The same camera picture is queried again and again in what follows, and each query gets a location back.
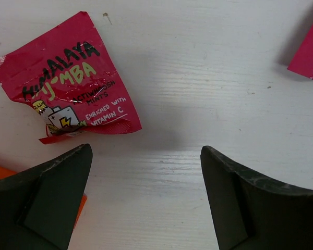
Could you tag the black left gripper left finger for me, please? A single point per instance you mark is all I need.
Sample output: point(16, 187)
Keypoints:
point(39, 207)

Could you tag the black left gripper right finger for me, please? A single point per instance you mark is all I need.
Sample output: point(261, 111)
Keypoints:
point(253, 211)

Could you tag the pink mints packet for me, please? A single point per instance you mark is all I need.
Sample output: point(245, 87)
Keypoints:
point(68, 78)

